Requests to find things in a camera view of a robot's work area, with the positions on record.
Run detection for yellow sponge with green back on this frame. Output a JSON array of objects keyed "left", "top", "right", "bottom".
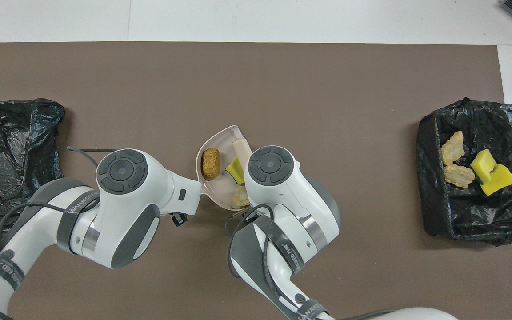
[{"left": 470, "top": 149, "right": 498, "bottom": 185}]

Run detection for orange flaky croissant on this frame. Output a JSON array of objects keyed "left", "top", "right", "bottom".
[{"left": 441, "top": 131, "right": 465, "bottom": 165}]

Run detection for orange striped bread roll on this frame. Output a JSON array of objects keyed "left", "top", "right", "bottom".
[{"left": 231, "top": 184, "right": 251, "bottom": 209}]

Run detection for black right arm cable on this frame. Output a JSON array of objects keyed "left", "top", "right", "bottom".
[{"left": 226, "top": 204, "right": 399, "bottom": 320}]

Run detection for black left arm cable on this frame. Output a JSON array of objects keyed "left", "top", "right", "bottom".
[{"left": 0, "top": 147, "right": 119, "bottom": 320}]

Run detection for beige hand brush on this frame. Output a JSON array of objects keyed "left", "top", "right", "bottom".
[{"left": 232, "top": 138, "right": 253, "bottom": 166}]

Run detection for brown bread roll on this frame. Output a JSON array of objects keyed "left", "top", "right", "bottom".
[{"left": 201, "top": 148, "right": 221, "bottom": 180}]

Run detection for small yellow sponge piece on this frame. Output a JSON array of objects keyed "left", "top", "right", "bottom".
[{"left": 225, "top": 156, "right": 245, "bottom": 184}]

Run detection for brown table mat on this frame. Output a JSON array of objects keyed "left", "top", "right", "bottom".
[{"left": 0, "top": 42, "right": 512, "bottom": 320}]

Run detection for beige plastic dustpan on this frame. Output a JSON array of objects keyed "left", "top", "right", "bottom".
[{"left": 195, "top": 125, "right": 253, "bottom": 211}]

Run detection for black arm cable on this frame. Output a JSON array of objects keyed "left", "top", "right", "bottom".
[
  {"left": 0, "top": 147, "right": 119, "bottom": 320},
  {"left": 226, "top": 204, "right": 399, "bottom": 320}
]

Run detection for black bag lined bin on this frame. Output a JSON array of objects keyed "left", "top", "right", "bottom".
[
  {"left": 416, "top": 98, "right": 512, "bottom": 246},
  {"left": 0, "top": 99, "right": 66, "bottom": 234}
]

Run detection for large yellow sponge piece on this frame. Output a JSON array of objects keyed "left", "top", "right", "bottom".
[{"left": 480, "top": 164, "right": 512, "bottom": 196}]

